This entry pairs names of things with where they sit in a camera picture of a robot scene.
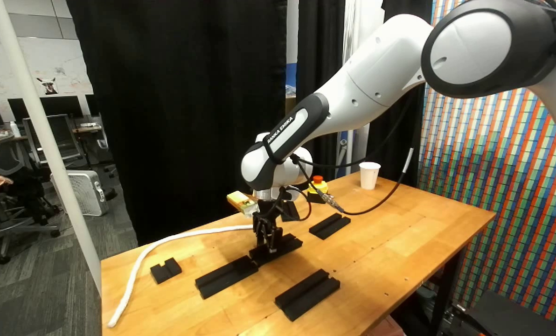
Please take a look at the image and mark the tan wrist camera box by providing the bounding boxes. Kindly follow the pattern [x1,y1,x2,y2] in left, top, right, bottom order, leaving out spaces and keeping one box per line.
[225,191,259,219]

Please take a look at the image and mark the wide black curtain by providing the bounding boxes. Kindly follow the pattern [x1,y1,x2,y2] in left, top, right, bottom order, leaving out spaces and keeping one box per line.
[63,0,289,247]

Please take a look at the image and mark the short black grooved piece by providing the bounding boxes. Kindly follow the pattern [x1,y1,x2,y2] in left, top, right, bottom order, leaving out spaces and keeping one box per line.
[149,257,184,286]

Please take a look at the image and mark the narrow black curtain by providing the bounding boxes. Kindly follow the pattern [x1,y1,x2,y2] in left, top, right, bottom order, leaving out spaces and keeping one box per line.
[294,0,348,184]

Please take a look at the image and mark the white paper cup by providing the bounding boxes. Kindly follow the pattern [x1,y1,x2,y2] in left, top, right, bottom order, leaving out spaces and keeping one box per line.
[358,161,382,193]

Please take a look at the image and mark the white computer case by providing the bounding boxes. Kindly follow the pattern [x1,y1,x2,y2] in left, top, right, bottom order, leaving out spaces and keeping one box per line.
[63,169,108,219]

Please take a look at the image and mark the black stool seat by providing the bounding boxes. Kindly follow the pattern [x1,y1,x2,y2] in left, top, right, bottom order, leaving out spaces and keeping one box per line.
[453,290,556,336]

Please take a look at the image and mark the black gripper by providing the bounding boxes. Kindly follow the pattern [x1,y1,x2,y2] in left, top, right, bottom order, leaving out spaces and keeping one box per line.
[251,197,291,255]

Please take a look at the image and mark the white slanted pole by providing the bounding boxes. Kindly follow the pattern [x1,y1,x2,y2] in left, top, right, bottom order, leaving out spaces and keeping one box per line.
[0,0,104,296]

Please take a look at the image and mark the white cable strip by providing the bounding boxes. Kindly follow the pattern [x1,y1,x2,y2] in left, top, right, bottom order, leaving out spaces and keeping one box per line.
[106,223,257,331]

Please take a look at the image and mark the black office chair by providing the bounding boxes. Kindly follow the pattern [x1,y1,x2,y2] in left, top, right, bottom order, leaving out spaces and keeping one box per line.
[0,133,63,266]

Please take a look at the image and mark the black table leg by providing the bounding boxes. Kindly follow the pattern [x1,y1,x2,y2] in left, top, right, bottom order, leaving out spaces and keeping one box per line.
[427,249,464,336]

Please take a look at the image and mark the black cable with grey connector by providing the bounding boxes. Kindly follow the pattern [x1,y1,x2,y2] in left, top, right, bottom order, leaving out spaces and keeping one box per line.
[289,146,416,219]

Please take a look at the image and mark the brown cardboard box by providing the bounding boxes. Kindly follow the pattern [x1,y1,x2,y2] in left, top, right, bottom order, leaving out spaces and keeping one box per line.
[283,92,300,128]

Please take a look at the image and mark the black curtain beside colourful wall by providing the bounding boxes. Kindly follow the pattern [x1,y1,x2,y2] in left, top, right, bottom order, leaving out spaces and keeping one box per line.
[367,0,434,188]

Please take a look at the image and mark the wide black grooved block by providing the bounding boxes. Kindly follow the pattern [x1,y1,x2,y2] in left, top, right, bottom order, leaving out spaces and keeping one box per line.
[274,268,341,324]

